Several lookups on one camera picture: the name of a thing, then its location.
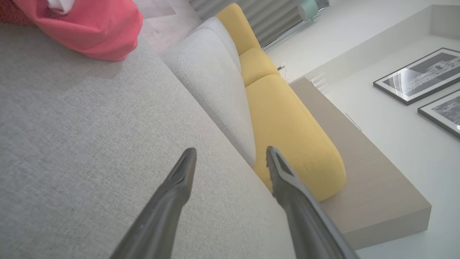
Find mint green floor lamp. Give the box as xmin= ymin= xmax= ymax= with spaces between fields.
xmin=262 ymin=0 xmax=330 ymax=50

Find large grey sofa seat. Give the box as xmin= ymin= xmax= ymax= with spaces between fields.
xmin=0 ymin=22 xmax=299 ymax=259

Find grey pleated curtain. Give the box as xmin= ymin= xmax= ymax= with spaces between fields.
xmin=189 ymin=0 xmax=329 ymax=48

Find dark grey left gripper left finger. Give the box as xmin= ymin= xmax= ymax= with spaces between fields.
xmin=110 ymin=147 xmax=197 ymax=259

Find white ribbed object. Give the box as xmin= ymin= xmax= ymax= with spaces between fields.
xmin=311 ymin=72 xmax=329 ymax=95

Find red shorts white stripes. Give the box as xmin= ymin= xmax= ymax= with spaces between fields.
xmin=0 ymin=0 xmax=143 ymax=62

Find long yellow sofa back cushion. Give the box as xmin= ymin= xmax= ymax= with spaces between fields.
xmin=245 ymin=74 xmax=346 ymax=202

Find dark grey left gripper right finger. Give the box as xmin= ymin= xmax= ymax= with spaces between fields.
xmin=266 ymin=146 xmax=360 ymax=259

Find short yellow sofa back cushion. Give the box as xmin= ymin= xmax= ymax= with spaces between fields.
xmin=239 ymin=48 xmax=281 ymax=87

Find grey sofa seat cushion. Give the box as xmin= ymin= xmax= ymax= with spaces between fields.
xmin=160 ymin=28 xmax=256 ymax=168
xmin=190 ymin=17 xmax=242 ymax=72

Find black framed picture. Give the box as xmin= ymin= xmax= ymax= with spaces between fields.
xmin=373 ymin=47 xmax=460 ymax=106
xmin=418 ymin=90 xmax=460 ymax=140

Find light wood ledge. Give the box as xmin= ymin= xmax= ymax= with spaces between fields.
xmin=289 ymin=77 xmax=432 ymax=250

